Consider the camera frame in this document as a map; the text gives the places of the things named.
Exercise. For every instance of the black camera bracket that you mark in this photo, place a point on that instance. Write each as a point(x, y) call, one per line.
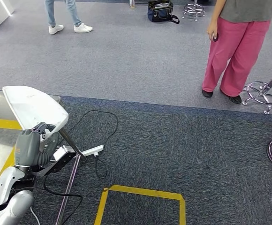
point(56, 166)

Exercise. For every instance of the small drink bottle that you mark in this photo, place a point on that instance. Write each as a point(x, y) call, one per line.
point(132, 3)

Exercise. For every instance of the yellow floor tape square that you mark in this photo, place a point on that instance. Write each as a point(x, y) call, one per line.
point(145, 192)

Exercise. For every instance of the yellow table tape marking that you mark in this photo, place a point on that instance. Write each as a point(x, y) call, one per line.
point(0, 123)

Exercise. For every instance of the white power strip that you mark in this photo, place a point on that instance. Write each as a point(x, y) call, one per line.
point(92, 150)

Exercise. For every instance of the dark tool bag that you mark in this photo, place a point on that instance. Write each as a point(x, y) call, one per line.
point(160, 14)

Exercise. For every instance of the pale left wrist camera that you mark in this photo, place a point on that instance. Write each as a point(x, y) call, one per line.
point(60, 152)

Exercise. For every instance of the person's right hand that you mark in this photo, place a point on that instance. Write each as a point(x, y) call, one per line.
point(211, 30)

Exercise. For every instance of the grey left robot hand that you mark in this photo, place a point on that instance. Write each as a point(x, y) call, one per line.
point(28, 150)

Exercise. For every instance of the person's right forearm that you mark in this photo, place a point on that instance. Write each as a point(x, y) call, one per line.
point(217, 11)

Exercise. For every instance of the person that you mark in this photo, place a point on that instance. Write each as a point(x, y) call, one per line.
point(239, 46)
point(50, 12)

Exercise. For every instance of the white plastic body panel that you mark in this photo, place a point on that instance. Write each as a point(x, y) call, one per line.
point(35, 107)

